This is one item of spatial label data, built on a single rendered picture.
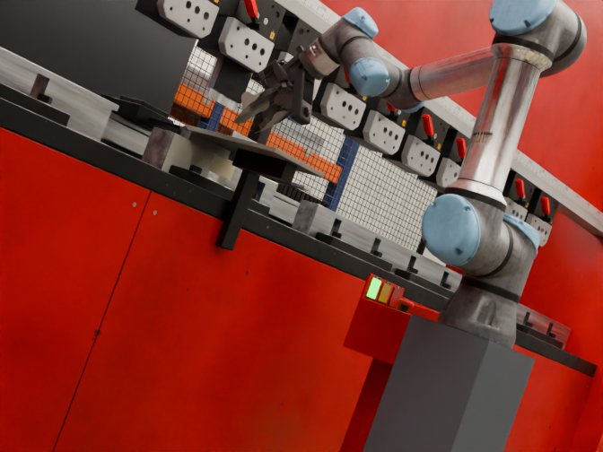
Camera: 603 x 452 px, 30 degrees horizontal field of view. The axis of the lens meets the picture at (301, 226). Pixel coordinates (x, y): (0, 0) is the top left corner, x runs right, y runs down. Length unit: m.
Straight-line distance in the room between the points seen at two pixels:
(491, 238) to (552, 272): 2.40
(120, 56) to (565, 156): 1.61
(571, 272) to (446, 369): 2.35
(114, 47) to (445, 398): 1.39
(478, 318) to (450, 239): 0.18
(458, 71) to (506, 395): 0.66
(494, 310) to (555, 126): 1.74
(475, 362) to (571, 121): 1.93
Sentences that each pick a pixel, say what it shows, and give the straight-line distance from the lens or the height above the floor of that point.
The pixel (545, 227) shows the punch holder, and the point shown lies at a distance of 3.86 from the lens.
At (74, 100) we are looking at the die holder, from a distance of 2.25.
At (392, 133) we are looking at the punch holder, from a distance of 3.01.
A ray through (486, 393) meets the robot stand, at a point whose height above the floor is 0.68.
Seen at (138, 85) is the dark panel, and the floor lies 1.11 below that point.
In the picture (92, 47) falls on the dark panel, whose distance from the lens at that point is 2.94.
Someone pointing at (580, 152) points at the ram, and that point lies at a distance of 3.97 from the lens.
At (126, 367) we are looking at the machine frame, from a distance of 2.35.
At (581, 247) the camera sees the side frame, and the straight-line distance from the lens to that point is 4.40.
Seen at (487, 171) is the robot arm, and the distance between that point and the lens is 2.04.
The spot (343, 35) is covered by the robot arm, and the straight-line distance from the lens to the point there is 2.38.
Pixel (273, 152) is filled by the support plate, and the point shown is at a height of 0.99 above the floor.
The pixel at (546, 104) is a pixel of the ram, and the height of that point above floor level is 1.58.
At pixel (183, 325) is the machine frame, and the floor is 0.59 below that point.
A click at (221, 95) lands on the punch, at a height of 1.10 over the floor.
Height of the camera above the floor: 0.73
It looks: 4 degrees up
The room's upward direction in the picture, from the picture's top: 20 degrees clockwise
